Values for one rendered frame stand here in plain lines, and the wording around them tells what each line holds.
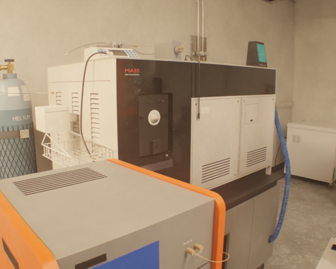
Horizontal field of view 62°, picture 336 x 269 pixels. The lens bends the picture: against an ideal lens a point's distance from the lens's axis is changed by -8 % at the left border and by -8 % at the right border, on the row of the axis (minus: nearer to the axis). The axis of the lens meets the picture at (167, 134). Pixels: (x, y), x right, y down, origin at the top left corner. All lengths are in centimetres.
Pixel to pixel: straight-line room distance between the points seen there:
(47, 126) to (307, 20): 434
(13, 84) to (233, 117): 120
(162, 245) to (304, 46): 464
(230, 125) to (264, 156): 45
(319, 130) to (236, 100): 265
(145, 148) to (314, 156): 328
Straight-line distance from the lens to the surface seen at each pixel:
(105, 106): 117
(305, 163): 433
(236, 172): 173
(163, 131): 127
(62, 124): 134
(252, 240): 199
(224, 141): 159
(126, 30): 255
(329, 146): 417
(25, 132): 177
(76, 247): 45
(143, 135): 121
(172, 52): 165
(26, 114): 178
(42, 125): 134
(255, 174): 199
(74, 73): 140
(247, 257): 201
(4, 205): 61
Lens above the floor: 135
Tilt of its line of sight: 10 degrees down
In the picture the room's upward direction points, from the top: straight up
